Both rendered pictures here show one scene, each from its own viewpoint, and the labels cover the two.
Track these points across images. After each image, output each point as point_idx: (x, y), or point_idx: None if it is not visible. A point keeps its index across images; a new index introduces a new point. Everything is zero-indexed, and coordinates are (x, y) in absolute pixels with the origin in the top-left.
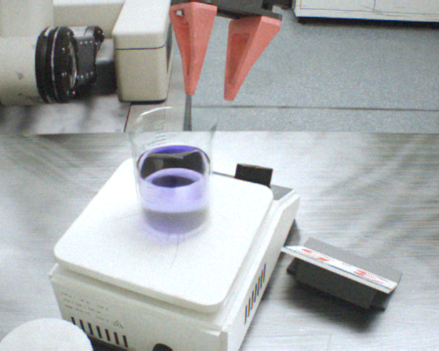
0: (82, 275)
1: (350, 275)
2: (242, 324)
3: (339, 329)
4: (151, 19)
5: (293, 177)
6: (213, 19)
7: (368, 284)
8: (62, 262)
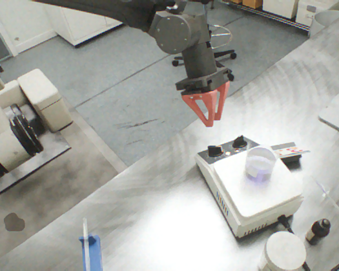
0: None
1: (296, 153)
2: None
3: (298, 171)
4: (46, 87)
5: (227, 130)
6: (216, 95)
7: (303, 153)
8: (250, 217)
